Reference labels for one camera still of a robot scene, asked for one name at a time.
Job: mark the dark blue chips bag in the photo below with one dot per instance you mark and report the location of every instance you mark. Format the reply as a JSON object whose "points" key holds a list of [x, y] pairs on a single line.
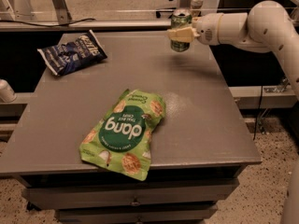
{"points": [[72, 56]]}

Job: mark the white cylinder at left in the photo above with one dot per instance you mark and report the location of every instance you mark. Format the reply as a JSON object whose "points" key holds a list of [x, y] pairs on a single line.
{"points": [[7, 94]]}

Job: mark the grey drawer cabinet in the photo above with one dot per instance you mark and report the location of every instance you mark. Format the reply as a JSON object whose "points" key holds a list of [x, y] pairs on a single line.
{"points": [[197, 150]]}

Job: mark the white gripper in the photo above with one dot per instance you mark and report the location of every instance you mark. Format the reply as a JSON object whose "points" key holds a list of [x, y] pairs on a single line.
{"points": [[207, 28]]}

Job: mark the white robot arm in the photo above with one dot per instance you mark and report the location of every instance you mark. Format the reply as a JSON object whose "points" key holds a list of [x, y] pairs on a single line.
{"points": [[267, 27]]}

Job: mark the metal rail behind table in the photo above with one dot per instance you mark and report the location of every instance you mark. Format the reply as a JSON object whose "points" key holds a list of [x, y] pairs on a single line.
{"points": [[84, 25]]}

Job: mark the green dang chips bag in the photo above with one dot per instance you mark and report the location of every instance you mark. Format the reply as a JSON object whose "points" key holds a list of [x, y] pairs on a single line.
{"points": [[120, 142]]}

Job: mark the green soda can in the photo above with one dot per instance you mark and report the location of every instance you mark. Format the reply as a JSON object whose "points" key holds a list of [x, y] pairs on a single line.
{"points": [[180, 18]]}

